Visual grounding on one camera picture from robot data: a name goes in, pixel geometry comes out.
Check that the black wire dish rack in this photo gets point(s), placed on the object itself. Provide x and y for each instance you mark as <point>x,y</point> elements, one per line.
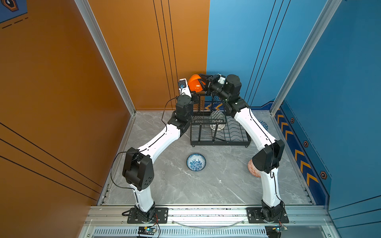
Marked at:
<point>202,135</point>

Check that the aluminium front rail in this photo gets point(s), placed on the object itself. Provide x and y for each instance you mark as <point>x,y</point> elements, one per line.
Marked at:
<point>210,215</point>

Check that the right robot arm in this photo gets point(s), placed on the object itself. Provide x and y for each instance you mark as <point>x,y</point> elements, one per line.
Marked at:
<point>270,150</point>

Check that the blue triangle pattern bowl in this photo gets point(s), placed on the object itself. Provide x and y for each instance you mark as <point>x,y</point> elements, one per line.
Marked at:
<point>264,124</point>

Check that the white lattice bowl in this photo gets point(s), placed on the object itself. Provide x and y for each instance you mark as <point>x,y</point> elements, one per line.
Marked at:
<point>218,126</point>

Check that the blue floral bowl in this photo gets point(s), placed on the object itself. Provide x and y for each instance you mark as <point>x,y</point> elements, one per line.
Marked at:
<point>196,162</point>

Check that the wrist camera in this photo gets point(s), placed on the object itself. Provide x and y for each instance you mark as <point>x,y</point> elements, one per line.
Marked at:
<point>183,87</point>
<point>221,79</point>

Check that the green patterned bowl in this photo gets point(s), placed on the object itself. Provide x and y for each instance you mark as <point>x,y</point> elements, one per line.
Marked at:
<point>217,117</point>

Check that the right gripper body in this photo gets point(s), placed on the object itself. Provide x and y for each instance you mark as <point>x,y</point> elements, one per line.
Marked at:
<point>214,86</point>

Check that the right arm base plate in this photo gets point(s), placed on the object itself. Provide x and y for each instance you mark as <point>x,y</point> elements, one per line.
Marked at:
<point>263,216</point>

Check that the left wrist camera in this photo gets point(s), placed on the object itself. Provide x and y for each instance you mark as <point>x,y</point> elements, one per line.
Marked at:
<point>183,87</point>

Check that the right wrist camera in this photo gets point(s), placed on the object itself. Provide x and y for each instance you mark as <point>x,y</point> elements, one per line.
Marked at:
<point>221,79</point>

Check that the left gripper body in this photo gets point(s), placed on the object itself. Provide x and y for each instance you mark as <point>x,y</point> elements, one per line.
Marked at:
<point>190,104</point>

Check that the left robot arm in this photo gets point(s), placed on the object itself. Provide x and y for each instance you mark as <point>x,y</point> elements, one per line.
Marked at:
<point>138,167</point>

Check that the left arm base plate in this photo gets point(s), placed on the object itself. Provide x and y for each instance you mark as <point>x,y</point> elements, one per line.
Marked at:
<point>160,215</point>

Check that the left green circuit board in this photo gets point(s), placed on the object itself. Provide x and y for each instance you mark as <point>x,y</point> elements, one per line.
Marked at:
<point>147,231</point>

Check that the green circuit board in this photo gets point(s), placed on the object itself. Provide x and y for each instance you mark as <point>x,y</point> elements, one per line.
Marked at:
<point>275,231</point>
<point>147,231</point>

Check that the red patterned bowl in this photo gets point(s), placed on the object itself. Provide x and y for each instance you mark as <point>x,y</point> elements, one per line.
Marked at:
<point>253,170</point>

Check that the orange bowl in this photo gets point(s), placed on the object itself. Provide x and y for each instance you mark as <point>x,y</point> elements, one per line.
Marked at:
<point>196,83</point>

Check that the right green circuit board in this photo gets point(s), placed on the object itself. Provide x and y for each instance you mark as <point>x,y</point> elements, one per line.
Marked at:
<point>275,231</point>

